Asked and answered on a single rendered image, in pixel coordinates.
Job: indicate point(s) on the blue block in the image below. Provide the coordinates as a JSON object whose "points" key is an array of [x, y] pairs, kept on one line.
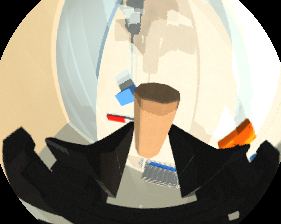
{"points": [[252, 157], [126, 96]]}

